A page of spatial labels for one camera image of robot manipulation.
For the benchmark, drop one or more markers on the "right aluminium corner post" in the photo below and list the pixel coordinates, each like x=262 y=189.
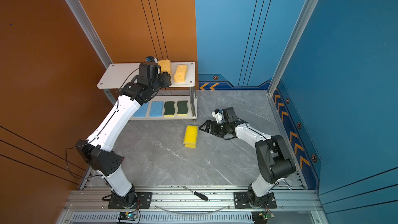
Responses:
x=300 y=25

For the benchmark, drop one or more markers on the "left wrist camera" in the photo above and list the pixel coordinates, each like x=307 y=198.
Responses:
x=151 y=59

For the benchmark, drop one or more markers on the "aluminium corner post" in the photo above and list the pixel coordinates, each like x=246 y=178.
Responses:
x=86 y=25
x=300 y=25

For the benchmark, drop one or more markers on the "green yellow scouring sponge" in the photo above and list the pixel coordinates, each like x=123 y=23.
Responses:
x=182 y=108
x=169 y=109

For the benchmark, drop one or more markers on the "left green circuit board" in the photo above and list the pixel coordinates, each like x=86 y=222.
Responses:
x=128 y=217

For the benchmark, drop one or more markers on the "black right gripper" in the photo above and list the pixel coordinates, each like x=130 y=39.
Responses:
x=213 y=131

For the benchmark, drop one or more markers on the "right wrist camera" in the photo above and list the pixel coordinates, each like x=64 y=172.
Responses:
x=218 y=116

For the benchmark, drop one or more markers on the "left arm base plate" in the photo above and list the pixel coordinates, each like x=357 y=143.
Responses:
x=133 y=200

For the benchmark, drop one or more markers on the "silver metal wrench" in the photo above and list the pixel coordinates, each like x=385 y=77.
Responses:
x=286 y=183

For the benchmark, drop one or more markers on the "black handled screwdriver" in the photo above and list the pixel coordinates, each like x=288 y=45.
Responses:
x=200 y=195

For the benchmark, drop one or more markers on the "left aluminium corner post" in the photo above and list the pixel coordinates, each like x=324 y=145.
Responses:
x=86 y=25

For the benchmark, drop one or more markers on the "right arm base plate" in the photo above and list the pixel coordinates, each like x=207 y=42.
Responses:
x=247 y=199

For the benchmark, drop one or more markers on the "right green circuit board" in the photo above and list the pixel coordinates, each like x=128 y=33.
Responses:
x=259 y=217

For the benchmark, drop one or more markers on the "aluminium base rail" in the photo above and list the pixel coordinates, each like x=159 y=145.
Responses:
x=175 y=205

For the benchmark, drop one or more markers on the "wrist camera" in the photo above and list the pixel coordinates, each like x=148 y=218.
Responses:
x=218 y=116
x=151 y=59

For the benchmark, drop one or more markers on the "blue sponge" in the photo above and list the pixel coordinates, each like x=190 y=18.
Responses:
x=141 y=112
x=156 y=109

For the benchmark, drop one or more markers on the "green circuit board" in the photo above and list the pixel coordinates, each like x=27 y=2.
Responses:
x=128 y=217
x=259 y=217

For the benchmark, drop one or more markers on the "white two-tier shelf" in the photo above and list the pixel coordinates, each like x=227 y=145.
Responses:
x=185 y=98

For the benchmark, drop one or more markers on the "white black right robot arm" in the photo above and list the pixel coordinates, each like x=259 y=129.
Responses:
x=275 y=161

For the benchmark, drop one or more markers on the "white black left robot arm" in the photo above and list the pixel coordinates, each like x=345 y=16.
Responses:
x=97 y=149

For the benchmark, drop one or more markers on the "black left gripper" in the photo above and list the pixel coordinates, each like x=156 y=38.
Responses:
x=165 y=79

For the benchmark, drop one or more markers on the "orange yellow sponge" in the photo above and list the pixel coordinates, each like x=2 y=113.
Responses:
x=165 y=66
x=181 y=73

